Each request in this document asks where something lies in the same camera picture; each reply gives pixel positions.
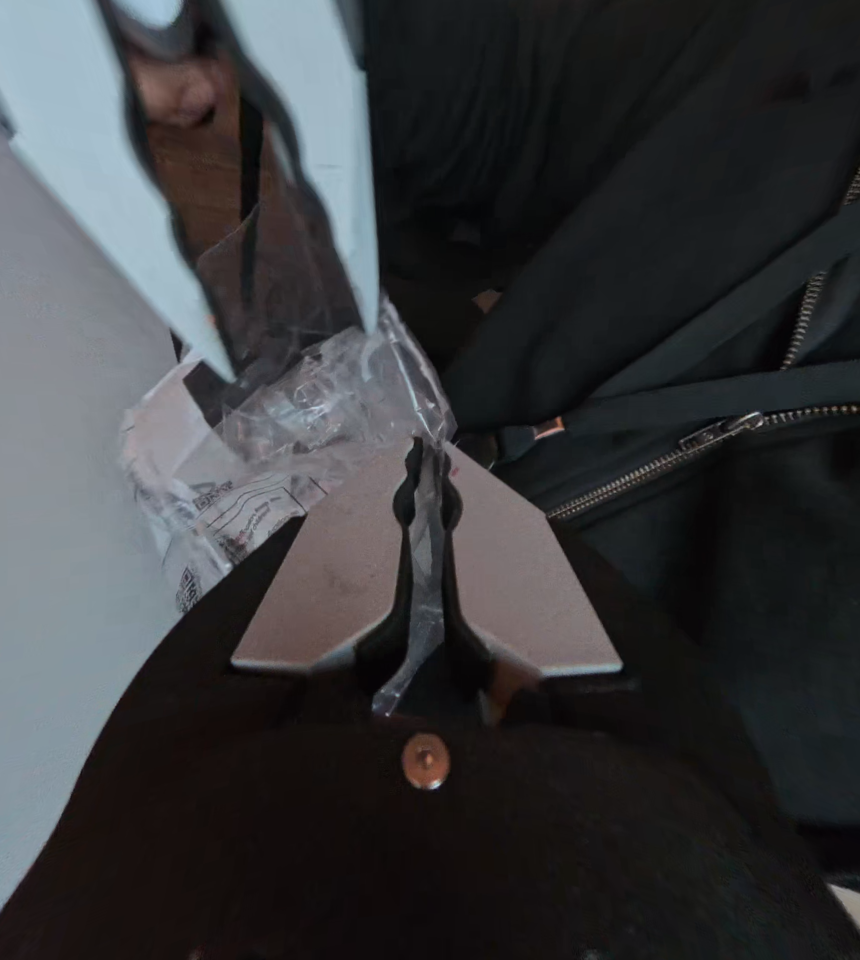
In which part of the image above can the clear plastic bag of parts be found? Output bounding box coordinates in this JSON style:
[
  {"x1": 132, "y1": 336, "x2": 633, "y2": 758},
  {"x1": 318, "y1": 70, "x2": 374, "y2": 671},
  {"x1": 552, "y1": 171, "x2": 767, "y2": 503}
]
[{"x1": 118, "y1": 300, "x2": 462, "y2": 715}]

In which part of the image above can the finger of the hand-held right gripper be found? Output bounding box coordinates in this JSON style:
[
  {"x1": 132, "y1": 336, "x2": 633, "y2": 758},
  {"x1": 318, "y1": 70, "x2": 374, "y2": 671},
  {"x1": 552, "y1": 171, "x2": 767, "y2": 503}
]
[
  {"x1": 0, "y1": 0, "x2": 237, "y2": 384},
  {"x1": 223, "y1": 0, "x2": 384, "y2": 335}
]

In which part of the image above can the black zip jacket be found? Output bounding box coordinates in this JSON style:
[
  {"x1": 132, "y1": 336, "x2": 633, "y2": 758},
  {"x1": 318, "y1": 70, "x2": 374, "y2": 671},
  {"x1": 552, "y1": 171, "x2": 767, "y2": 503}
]
[{"x1": 362, "y1": 0, "x2": 860, "y2": 890}]

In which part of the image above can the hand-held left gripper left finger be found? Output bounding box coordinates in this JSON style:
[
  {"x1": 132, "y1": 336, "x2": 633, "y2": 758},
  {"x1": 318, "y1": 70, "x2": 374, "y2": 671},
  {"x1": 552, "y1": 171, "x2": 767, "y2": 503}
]
[{"x1": 231, "y1": 438, "x2": 425, "y2": 672}]

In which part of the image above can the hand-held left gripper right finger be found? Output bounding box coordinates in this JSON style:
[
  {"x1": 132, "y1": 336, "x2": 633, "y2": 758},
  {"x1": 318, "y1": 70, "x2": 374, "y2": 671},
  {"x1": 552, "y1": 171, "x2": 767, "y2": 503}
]
[{"x1": 433, "y1": 442, "x2": 623, "y2": 676}]

